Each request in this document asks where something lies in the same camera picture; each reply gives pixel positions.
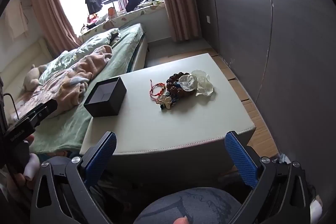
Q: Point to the white crumpled cloth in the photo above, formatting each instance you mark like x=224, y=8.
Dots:
x=283, y=158

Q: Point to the beige plush toy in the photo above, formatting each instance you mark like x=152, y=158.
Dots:
x=30, y=79

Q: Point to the white wall outlet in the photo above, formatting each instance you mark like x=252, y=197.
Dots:
x=208, y=19

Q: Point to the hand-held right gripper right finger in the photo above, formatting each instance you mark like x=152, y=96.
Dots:
x=241, y=158

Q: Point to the person's left hand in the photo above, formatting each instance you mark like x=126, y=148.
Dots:
x=32, y=166

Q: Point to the light green duvet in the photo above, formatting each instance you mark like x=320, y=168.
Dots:
x=86, y=45

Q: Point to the person's right hand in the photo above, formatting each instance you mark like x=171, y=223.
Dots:
x=181, y=220

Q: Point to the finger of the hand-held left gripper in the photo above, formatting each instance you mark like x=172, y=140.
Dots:
x=43, y=109

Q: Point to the floral window seat cushion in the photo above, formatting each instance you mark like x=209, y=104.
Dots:
x=126, y=19

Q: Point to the person's leg in grey pants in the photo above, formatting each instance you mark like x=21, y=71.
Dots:
x=189, y=203

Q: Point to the clear translucent jewelry piece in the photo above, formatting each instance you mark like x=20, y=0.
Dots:
x=187, y=82

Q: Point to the cream flower brooch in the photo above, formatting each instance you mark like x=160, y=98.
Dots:
x=165, y=100

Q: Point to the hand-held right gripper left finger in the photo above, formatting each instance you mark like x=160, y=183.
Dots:
x=105, y=151

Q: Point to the white leather table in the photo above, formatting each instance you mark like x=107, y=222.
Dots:
x=157, y=129

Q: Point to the bed with green sheet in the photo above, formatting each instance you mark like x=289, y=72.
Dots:
x=123, y=56

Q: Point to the dark grey wardrobe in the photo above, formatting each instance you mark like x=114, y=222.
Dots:
x=249, y=16

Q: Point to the pink fleece blanket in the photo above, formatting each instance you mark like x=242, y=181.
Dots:
x=86, y=66

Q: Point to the flattened cardboard sheet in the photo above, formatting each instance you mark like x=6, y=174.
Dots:
x=252, y=108

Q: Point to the black square jewelry box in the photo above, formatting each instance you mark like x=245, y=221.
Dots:
x=110, y=106

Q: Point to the orange bag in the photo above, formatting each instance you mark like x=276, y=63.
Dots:
x=112, y=12

